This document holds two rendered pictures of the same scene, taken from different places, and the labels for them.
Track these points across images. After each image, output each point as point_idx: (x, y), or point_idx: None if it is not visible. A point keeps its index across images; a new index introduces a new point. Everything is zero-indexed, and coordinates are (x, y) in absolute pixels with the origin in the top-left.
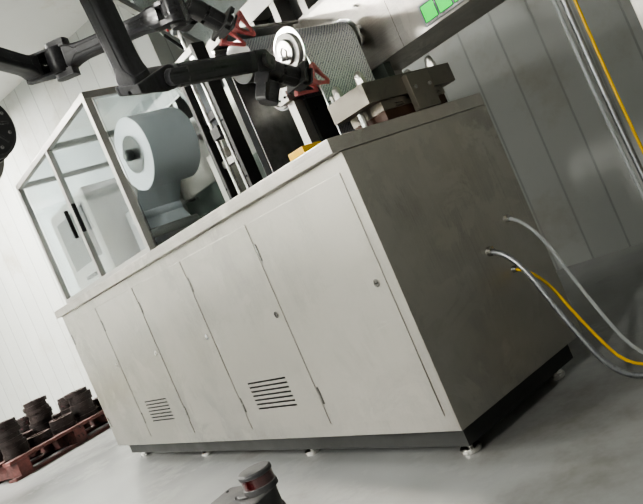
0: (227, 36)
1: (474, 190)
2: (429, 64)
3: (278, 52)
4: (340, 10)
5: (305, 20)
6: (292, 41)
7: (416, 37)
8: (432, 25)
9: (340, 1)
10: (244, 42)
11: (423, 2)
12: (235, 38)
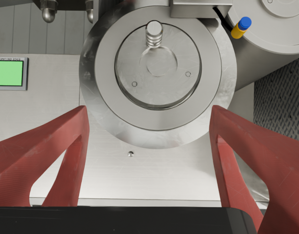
0: (259, 229)
1: None
2: (43, 5)
3: (184, 79)
4: (168, 166)
5: (253, 197)
6: (108, 81)
7: (53, 55)
8: (18, 55)
9: (160, 178)
10: (210, 133)
11: (12, 88)
12: (245, 185)
